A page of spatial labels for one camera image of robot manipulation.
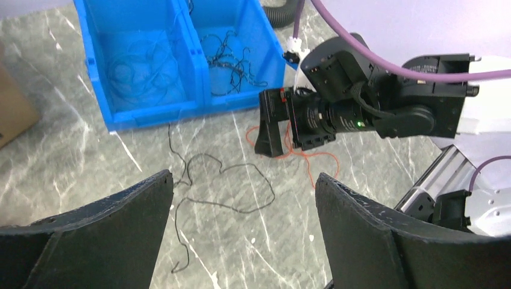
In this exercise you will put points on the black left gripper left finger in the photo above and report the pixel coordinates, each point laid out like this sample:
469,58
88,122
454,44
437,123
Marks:
110,243

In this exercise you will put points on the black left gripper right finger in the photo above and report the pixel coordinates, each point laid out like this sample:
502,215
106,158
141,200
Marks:
370,245

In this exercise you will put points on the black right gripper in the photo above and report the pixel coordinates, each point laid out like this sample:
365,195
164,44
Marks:
314,121

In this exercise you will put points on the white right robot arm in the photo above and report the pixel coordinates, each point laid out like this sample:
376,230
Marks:
338,90

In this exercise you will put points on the blue plastic divided bin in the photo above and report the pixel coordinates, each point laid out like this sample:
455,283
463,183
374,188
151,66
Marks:
155,62

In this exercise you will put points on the tan plastic toolbox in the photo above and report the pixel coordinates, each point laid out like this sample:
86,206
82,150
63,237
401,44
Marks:
18,114

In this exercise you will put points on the aluminium frame rail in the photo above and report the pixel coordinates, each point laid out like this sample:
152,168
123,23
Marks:
450,171

